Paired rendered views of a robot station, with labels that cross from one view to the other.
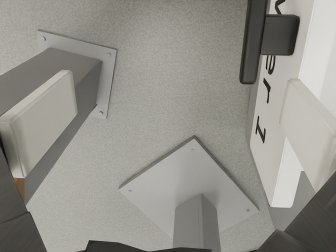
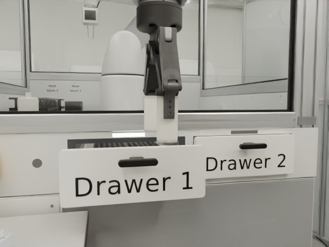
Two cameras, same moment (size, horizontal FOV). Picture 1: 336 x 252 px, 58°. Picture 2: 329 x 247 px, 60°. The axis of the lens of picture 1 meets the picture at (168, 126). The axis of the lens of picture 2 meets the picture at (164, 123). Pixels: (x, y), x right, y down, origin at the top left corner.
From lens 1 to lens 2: 0.49 m
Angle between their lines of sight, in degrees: 84
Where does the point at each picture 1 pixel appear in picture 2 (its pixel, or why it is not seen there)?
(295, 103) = (148, 121)
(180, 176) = not seen: outside the picture
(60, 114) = (168, 125)
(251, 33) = (137, 159)
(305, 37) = (134, 149)
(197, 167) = not seen: outside the picture
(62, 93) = (161, 129)
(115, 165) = not seen: outside the picture
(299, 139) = (154, 112)
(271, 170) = (192, 155)
